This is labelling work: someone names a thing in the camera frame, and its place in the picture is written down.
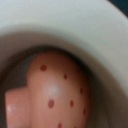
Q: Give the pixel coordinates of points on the pink toy mushroom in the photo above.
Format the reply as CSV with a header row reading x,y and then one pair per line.
x,y
56,95

